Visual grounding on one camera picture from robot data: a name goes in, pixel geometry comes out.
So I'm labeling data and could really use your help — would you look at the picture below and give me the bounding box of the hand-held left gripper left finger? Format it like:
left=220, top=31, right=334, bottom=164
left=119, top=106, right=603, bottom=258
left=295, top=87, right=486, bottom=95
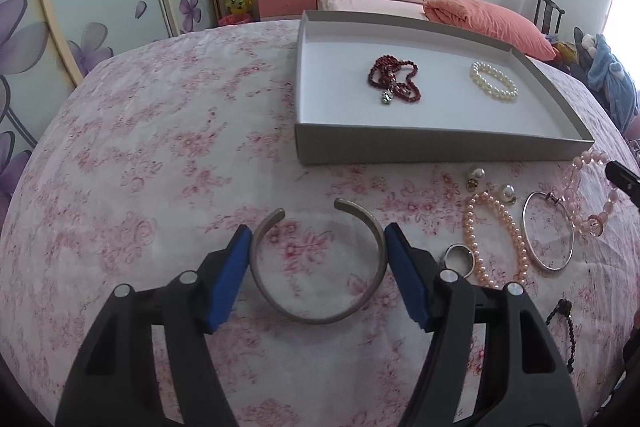
left=55, top=224, right=253, bottom=427

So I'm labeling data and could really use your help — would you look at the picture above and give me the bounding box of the folded orange duvet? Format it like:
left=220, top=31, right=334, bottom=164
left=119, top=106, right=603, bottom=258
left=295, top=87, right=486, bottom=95
left=424, top=0, right=558, bottom=62

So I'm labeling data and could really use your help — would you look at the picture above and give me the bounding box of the pink crystal bead bracelet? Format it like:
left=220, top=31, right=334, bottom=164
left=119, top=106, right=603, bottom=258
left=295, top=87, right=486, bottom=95
left=562, top=150, right=623, bottom=238

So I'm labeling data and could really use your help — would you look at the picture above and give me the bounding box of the silver ring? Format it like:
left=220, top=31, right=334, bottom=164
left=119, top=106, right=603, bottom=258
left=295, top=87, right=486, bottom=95
left=440, top=243, right=475, bottom=278

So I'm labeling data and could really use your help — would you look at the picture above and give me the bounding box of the dark wooden chair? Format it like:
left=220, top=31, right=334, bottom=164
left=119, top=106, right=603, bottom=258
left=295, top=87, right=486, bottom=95
left=534, top=0, right=565, bottom=38

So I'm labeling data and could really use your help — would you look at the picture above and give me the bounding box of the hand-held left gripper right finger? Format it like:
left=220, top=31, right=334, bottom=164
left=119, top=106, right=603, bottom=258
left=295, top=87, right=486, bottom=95
left=384, top=222, right=583, bottom=427

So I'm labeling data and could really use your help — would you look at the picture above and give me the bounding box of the silver cuff bracelet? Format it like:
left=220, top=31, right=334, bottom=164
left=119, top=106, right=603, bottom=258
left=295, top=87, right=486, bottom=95
left=248, top=198, right=388, bottom=325

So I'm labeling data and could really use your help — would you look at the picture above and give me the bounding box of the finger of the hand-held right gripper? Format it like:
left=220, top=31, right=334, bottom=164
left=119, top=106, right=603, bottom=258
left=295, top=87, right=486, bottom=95
left=605, top=161, right=640, bottom=210

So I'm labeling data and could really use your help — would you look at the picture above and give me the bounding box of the pink floral tablecloth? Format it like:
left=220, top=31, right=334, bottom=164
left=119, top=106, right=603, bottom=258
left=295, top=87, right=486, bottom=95
left=0, top=19, right=640, bottom=427

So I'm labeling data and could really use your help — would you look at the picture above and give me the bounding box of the thin silver bangle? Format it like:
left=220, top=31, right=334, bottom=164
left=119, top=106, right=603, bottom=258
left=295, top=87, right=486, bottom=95
left=522, top=191, right=577, bottom=273

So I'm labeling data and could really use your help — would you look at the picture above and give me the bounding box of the white pearl bracelet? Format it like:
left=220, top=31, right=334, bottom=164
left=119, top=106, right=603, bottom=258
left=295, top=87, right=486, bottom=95
left=470, top=62, right=519, bottom=104

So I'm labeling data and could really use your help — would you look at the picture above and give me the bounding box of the pink nightstand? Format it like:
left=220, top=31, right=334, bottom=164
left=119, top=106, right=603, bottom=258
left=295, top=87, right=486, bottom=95
left=250, top=0, right=321, bottom=22

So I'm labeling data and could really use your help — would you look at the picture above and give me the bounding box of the grey cardboard tray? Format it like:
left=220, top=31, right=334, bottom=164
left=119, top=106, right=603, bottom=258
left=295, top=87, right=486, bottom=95
left=294, top=10, right=596, bottom=165

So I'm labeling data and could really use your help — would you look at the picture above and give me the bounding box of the red bead necklace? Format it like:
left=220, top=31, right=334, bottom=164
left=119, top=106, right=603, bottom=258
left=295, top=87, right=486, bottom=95
left=368, top=55, right=421, bottom=106

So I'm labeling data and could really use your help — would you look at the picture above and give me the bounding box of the black bead bracelet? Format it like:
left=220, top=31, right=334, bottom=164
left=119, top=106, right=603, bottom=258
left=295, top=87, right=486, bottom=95
left=544, top=298, right=578, bottom=373

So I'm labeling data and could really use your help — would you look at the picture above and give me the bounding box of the pink pearl bracelet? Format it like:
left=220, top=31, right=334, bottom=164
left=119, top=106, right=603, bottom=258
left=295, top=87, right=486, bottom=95
left=462, top=191, right=531, bottom=290

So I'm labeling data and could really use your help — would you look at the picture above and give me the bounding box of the blue plush garment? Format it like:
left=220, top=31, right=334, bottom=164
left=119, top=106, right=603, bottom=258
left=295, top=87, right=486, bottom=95
left=585, top=32, right=640, bottom=132

